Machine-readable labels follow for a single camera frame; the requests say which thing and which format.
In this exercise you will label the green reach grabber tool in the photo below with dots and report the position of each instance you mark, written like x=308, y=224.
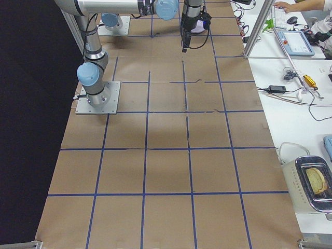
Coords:
x=288, y=54

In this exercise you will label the bread slice in toaster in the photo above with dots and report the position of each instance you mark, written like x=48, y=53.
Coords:
x=317, y=180

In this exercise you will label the yellow handled tool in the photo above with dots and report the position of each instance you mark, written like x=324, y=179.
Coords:
x=310, y=82

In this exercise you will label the aluminium frame post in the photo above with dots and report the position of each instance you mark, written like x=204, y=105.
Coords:
x=261, y=19

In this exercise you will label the white keyboard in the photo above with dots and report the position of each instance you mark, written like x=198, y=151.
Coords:
x=278, y=18

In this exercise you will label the person's hand on keyboard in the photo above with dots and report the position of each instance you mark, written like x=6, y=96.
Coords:
x=283, y=5

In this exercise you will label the lavender plate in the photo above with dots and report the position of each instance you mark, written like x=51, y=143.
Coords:
x=199, y=28

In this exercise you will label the black power adapter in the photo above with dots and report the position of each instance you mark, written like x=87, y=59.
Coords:
x=277, y=89

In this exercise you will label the black computer mouse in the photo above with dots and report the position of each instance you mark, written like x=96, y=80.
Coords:
x=292, y=20

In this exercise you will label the teach pendant tablet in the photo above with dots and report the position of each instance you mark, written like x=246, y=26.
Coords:
x=295, y=43

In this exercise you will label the brown paper table cover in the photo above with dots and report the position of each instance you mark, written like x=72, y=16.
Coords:
x=188, y=160

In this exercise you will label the cream toaster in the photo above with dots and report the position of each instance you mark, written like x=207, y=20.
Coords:
x=303, y=198

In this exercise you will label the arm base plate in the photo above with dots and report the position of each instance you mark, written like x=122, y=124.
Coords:
x=104, y=103
x=102, y=31

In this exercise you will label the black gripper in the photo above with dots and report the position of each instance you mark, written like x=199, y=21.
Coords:
x=187, y=25

